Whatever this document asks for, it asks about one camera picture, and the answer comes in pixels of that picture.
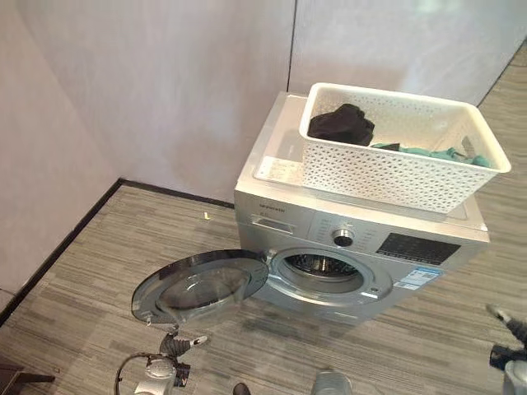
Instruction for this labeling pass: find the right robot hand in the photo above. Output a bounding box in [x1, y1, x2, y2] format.
[485, 303, 527, 345]

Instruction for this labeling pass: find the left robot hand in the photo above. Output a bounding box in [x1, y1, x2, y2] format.
[161, 331, 210, 358]

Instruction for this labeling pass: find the round glass washer door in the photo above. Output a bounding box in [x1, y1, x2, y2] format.
[130, 249, 271, 327]

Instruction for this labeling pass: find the green garment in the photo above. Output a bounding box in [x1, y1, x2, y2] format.
[368, 141, 497, 170]

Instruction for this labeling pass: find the white perforated laundry basket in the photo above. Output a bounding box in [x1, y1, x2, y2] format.
[298, 81, 512, 215]

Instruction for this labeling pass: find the black garment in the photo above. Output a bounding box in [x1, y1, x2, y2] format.
[307, 103, 376, 147]

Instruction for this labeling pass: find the washer detergent drawer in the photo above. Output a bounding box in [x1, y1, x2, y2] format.
[249, 213, 296, 232]

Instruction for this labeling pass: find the silver washer control knob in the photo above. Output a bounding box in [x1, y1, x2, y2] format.
[332, 227, 357, 249]

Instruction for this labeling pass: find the silver front-load washing machine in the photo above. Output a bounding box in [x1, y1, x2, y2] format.
[233, 91, 491, 328]

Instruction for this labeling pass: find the blue energy label sticker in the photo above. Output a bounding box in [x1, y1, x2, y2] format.
[404, 264, 443, 291]

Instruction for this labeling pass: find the black baseboard strip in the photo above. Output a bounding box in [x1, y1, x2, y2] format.
[0, 177, 236, 328]

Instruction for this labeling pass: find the silver robot leg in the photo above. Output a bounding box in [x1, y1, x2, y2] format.
[311, 368, 352, 395]

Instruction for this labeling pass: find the dark wooden furniture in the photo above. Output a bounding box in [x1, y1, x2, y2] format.
[0, 360, 56, 395]

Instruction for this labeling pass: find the white instruction sticker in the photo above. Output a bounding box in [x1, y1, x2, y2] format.
[255, 157, 306, 185]

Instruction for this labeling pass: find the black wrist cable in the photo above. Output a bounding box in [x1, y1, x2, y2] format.
[114, 353, 146, 395]

